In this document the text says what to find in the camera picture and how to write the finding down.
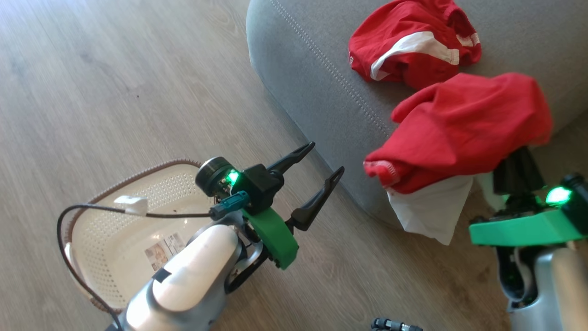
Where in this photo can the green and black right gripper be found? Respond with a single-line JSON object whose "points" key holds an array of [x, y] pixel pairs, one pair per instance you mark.
{"points": [[523, 230]]}

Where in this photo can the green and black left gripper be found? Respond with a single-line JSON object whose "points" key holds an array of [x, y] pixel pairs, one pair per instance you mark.
{"points": [[275, 239]]}

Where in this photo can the red garment with white panel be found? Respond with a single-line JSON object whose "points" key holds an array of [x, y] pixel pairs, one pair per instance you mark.
{"points": [[468, 128]]}

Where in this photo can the red jersey with white stripe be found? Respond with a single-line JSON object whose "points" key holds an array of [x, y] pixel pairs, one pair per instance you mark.
{"points": [[413, 59]]}

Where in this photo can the white and grey right robot arm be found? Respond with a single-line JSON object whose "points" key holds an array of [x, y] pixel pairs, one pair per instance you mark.
{"points": [[551, 289]]}

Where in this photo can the white and grey left robot arm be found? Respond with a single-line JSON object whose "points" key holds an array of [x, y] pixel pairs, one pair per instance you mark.
{"points": [[193, 280]]}

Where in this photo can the printed basket sticker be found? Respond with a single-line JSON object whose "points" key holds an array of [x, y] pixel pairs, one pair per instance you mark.
{"points": [[164, 250]]}

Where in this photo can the cream perforated plastic laundry basket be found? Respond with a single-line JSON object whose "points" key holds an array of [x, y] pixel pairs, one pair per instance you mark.
{"points": [[115, 243]]}

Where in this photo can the grey fabric sofa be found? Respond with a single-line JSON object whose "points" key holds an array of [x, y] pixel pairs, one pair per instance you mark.
{"points": [[312, 92]]}

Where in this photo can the black ribbed robot part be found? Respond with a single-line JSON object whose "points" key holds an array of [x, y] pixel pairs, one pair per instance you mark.
{"points": [[395, 325]]}

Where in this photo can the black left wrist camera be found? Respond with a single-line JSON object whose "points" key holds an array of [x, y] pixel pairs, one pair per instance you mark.
{"points": [[262, 186]]}

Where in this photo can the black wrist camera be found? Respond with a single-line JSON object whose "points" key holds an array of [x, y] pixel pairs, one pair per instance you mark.
{"points": [[262, 186], [519, 172]]}

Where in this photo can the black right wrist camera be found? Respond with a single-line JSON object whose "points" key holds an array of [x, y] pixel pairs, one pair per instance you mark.
{"points": [[519, 172]]}

